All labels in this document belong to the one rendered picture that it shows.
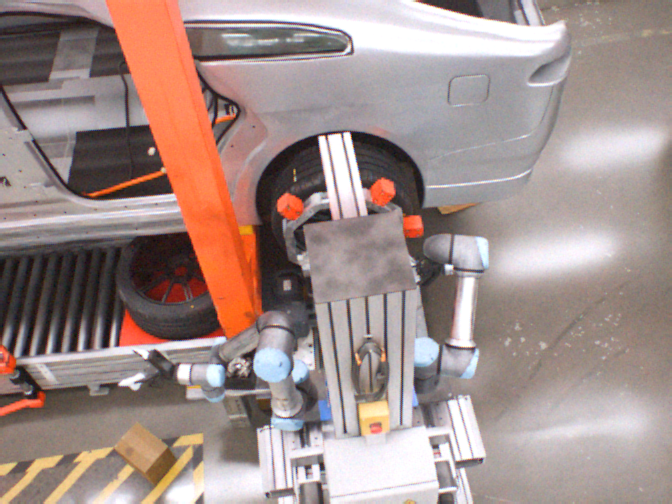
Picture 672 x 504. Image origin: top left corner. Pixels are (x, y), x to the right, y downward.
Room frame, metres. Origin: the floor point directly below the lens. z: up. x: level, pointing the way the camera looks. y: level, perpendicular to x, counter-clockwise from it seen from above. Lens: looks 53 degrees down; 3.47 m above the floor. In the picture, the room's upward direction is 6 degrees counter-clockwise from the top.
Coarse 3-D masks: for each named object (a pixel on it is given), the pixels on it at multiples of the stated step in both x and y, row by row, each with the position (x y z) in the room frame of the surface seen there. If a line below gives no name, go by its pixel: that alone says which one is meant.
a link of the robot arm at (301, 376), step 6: (294, 360) 1.36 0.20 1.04; (300, 360) 1.36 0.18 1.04; (294, 366) 1.33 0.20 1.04; (300, 366) 1.33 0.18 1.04; (306, 366) 1.33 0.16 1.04; (294, 372) 1.31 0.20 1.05; (300, 372) 1.31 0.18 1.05; (306, 372) 1.30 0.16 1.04; (294, 378) 1.28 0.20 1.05; (300, 378) 1.28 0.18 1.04; (306, 378) 1.29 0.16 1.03; (300, 384) 1.27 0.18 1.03; (306, 384) 1.28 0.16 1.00; (300, 390) 1.24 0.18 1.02; (306, 390) 1.25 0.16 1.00
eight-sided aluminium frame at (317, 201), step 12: (324, 192) 2.13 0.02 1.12; (312, 204) 2.07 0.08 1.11; (324, 204) 2.07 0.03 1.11; (372, 204) 2.07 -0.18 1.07; (300, 216) 2.07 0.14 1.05; (288, 228) 2.06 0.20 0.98; (288, 240) 2.07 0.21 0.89; (288, 252) 2.07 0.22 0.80; (300, 252) 2.11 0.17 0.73; (300, 264) 2.07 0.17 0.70
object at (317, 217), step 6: (330, 210) 2.17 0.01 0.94; (372, 210) 2.37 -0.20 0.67; (312, 216) 2.17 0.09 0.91; (318, 216) 2.18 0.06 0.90; (324, 216) 2.17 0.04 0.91; (330, 216) 2.17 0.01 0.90; (306, 222) 2.32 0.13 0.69; (312, 222) 2.34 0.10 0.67; (318, 222) 2.36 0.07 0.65; (300, 228) 2.18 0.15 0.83; (294, 234) 2.17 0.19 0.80; (300, 234) 2.22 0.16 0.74; (300, 240) 2.18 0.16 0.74; (300, 246) 2.15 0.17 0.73
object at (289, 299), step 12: (288, 276) 2.23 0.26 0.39; (300, 276) 2.26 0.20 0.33; (276, 288) 2.20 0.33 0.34; (288, 288) 2.12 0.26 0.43; (300, 288) 2.17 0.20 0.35; (276, 300) 2.12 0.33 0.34; (288, 300) 2.08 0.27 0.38; (300, 300) 2.09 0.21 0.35; (288, 312) 1.99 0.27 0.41; (300, 312) 1.99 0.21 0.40; (300, 324) 1.94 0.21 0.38; (300, 336) 1.92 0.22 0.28
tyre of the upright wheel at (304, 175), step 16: (352, 144) 2.35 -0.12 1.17; (368, 144) 2.37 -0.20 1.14; (288, 160) 2.37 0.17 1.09; (304, 160) 2.31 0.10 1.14; (320, 160) 2.27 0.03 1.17; (368, 160) 2.26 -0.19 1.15; (384, 160) 2.30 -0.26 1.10; (288, 176) 2.27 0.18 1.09; (304, 176) 2.21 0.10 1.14; (320, 176) 2.17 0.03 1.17; (368, 176) 2.16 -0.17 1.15; (384, 176) 2.19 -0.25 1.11; (400, 176) 2.26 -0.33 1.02; (272, 192) 2.31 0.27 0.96; (288, 192) 2.17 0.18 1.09; (304, 192) 2.15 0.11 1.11; (400, 192) 2.16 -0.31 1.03; (272, 208) 2.22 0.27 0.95; (272, 224) 2.17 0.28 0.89
